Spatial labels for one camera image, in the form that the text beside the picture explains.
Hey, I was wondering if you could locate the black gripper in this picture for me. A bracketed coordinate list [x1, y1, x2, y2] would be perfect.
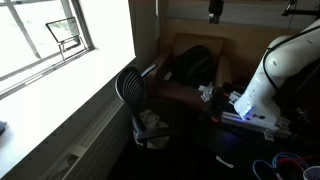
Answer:
[208, 0, 225, 25]

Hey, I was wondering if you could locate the light grey clothing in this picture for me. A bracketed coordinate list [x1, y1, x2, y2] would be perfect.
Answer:
[139, 109, 171, 150]

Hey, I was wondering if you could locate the aluminium rail robot base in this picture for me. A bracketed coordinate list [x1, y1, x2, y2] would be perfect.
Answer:
[219, 111, 293, 143]

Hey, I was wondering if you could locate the black office chair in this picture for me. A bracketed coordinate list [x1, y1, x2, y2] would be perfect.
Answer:
[114, 63, 193, 150]

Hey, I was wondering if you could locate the black backpack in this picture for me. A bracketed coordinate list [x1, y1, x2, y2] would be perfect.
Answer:
[171, 44, 217, 89]

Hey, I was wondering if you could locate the crumpled white paper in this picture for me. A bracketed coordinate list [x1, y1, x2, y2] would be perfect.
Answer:
[198, 82, 216, 103]

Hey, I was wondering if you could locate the black box with red tab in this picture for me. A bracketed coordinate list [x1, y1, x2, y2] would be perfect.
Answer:
[210, 85, 232, 124]

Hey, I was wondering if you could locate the white strip on floor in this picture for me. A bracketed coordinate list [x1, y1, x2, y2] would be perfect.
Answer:
[215, 155, 235, 169]

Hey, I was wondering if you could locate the white cup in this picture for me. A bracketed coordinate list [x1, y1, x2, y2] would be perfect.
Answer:
[302, 165, 320, 180]

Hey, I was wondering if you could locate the printed paper sheet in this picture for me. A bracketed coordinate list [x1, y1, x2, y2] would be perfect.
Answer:
[41, 143, 88, 180]

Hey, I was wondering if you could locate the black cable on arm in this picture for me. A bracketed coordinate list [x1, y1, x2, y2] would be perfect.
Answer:
[262, 24, 320, 92]

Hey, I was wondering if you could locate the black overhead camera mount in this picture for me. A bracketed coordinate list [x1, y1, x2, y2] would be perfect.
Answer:
[281, 0, 320, 17]

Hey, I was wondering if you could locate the window frame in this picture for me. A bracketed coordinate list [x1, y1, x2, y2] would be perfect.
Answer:
[0, 0, 95, 100]

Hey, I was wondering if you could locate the black wire sign stand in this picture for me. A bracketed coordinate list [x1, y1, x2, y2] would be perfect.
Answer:
[45, 16, 89, 62]

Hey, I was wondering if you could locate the blue cable loop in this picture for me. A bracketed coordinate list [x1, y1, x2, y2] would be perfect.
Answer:
[252, 159, 279, 180]
[271, 151, 312, 172]

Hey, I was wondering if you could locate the red cable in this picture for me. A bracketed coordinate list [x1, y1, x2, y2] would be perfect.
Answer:
[276, 154, 320, 175]

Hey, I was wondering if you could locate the wall heater cover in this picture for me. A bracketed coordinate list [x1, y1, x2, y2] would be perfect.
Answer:
[71, 99, 135, 180]

